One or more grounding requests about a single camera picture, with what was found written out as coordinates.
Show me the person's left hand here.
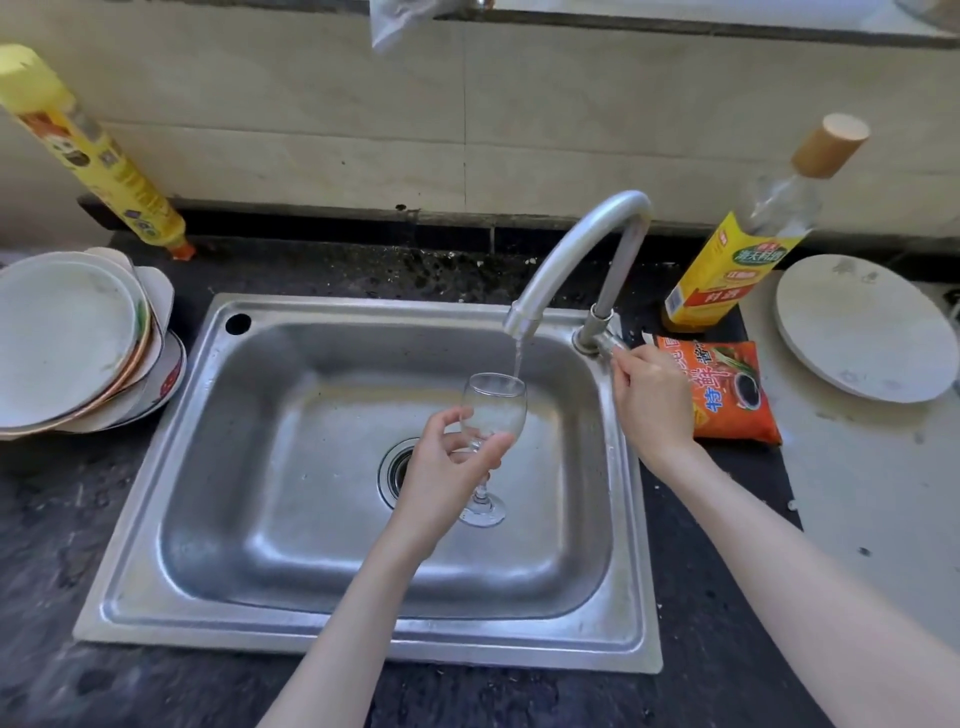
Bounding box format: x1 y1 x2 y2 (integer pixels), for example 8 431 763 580
388 408 518 561

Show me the person's right hand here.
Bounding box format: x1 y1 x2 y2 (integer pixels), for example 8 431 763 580
610 345 702 471

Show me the clear wine glass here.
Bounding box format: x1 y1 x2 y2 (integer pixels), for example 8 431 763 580
457 372 529 529

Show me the silver metal faucet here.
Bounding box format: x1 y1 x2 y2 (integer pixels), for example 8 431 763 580
502 189 655 360

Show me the person's left forearm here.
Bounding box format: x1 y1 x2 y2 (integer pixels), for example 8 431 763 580
255 523 444 728

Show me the person's right forearm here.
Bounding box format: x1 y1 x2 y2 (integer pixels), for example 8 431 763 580
643 441 960 728

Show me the metal sink drain strainer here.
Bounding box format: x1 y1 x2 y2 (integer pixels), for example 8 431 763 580
376 438 421 512

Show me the orange sauce packet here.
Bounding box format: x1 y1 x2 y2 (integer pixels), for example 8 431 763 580
643 333 783 448

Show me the clear bottle yellow label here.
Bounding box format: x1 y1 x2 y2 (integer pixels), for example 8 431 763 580
661 112 872 334

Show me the stainless steel sink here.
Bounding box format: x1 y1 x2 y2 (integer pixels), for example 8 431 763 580
72 292 664 675

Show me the white round marble board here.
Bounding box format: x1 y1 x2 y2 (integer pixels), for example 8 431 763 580
774 253 960 405

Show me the white plate red print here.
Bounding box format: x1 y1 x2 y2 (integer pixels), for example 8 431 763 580
112 330 188 430

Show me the white scalloped plate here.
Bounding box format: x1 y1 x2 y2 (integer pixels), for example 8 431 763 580
67 246 176 435

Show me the brown rimmed plate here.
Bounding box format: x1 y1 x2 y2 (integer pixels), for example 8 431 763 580
0 250 156 441

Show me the clear plastic bag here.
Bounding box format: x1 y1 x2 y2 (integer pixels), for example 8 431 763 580
369 0 453 55

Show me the large white plate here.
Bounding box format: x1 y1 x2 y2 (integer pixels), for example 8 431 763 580
0 258 141 430

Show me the yellow plastic bottle orange cap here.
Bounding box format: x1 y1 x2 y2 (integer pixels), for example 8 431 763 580
0 43 198 262

